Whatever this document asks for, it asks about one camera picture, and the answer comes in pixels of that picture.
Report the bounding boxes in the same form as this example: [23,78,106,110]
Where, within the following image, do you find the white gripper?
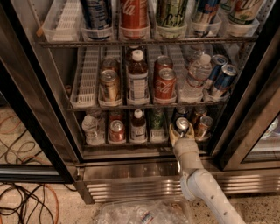
[169,122,203,172]

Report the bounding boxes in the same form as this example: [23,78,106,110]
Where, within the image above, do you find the blue pepsi can front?
[174,117,189,137]

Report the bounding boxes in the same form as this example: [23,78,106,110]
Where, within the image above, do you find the blue pepsi can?
[174,117,189,137]
[171,106,189,123]

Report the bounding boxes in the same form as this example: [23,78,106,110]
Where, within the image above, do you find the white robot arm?
[169,124,246,224]

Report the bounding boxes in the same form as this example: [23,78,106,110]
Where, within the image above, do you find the gold can bottom front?
[194,115,214,139]

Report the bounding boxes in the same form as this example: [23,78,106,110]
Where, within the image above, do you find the gold can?
[100,70,120,102]
[101,57,120,73]
[190,105,207,125]
[194,115,214,139]

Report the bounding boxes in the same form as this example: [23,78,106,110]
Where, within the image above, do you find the blue pepsi can rear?
[171,106,189,123]

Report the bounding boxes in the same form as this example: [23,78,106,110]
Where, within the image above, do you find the gold can bottom rear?
[190,105,207,125]

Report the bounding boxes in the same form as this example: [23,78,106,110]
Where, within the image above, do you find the green can bottom shelf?
[150,108,164,130]

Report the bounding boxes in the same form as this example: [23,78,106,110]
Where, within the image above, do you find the green can shelf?
[150,108,164,130]
[156,0,188,28]

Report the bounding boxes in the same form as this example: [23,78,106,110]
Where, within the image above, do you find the tea bottle bottom shelf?
[130,109,146,143]

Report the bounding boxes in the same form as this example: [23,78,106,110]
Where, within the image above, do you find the tea bottle shelf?
[127,50,148,101]
[130,109,146,143]

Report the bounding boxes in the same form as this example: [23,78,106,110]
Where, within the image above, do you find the water bottle middle shelf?
[182,54,212,103]

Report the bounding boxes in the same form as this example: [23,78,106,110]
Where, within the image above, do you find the water bottle shelf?
[81,109,105,146]
[182,54,212,103]

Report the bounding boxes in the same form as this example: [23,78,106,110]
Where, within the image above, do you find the red coke can front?
[154,68,176,100]

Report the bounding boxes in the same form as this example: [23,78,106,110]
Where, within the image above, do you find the red coke can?
[154,55,173,74]
[154,68,176,100]
[121,0,148,39]

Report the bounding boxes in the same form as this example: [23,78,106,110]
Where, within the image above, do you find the red can bottom front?
[108,120,125,143]

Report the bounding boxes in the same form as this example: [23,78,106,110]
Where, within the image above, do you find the blue slim can front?
[210,64,238,97]

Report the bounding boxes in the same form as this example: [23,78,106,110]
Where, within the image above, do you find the blue slim can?
[205,54,228,90]
[210,64,238,97]

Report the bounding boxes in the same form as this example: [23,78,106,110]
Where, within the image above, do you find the red can bottom rear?
[108,110,123,122]

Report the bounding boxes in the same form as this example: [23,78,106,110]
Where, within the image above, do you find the right fridge glass door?
[213,27,280,171]

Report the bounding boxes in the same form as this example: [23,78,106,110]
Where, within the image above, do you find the fridge glass door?
[213,27,280,171]
[0,0,75,184]

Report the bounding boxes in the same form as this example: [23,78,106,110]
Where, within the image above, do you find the tea bottle middle shelf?
[127,50,148,101]

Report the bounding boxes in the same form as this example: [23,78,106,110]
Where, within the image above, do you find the red coke can rear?
[154,55,173,74]

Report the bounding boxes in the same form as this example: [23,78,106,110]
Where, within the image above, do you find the blue slim can rear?
[205,54,228,90]

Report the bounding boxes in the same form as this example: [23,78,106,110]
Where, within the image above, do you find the gold can middle front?
[100,70,120,102]

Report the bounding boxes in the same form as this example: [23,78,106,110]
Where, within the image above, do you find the water bottle bottom shelf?
[81,109,105,146]

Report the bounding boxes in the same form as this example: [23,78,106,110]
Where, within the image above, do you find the gold can middle rear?
[101,57,120,73]

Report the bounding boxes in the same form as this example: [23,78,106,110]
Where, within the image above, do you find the blue silver can top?
[192,0,221,37]

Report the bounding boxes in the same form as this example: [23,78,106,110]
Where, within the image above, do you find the green can top shelf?
[156,0,188,28]

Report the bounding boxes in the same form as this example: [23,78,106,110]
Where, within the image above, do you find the red coke can top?
[121,0,148,39]

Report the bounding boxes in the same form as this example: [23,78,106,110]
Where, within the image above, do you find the white green can top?
[228,0,263,25]

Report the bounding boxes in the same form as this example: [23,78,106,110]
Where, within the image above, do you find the left fridge glass door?
[0,0,75,184]

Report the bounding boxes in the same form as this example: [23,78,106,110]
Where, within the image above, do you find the blue can top shelf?
[80,0,112,40]

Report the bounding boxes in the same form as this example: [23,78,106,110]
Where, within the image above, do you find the clear plastic bin floor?
[95,197,194,224]

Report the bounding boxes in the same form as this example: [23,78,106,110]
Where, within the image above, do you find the empty white tray middle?
[70,47,100,109]

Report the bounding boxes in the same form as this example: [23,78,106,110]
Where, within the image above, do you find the empty white tray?
[70,47,100,109]
[42,0,82,43]

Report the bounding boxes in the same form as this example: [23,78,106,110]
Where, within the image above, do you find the empty white tray top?
[42,0,82,43]

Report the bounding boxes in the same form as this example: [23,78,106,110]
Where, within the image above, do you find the black and orange cables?
[0,182,77,224]

